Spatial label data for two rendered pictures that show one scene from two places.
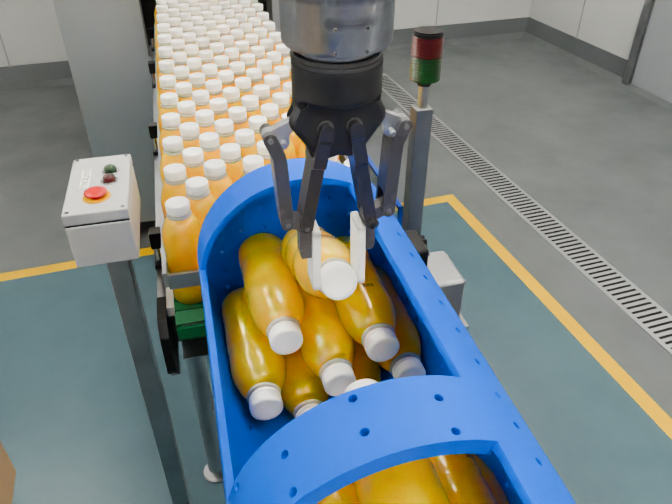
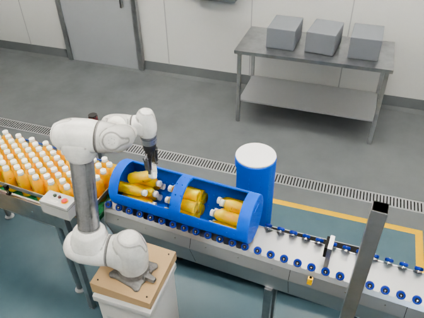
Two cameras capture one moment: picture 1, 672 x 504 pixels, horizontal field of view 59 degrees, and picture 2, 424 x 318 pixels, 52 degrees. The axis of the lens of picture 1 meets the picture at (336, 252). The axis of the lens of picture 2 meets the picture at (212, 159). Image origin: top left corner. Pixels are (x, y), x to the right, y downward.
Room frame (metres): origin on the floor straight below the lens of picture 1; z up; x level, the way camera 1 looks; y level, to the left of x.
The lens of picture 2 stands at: (-0.98, 1.31, 2.86)
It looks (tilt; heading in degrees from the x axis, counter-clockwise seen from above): 38 degrees down; 308
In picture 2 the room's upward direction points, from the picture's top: 1 degrees counter-clockwise
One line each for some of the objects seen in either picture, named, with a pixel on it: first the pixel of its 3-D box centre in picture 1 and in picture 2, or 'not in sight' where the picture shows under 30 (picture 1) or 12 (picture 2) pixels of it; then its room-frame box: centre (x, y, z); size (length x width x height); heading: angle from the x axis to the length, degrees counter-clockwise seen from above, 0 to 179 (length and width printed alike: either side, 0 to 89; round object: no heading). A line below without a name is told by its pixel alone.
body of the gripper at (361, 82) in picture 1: (336, 101); (149, 149); (0.49, 0.00, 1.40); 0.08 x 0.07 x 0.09; 104
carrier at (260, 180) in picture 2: not in sight; (253, 202); (0.23, -0.71, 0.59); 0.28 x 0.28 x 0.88
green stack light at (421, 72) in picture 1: (425, 67); not in sight; (1.23, -0.18, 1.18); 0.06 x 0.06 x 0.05
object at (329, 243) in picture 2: not in sight; (327, 251); (-0.53, -0.26, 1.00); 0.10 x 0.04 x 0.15; 104
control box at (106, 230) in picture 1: (105, 206); (59, 205); (0.89, 0.40, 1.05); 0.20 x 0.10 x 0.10; 14
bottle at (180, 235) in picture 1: (186, 253); not in sight; (0.84, 0.26, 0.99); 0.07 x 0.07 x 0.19
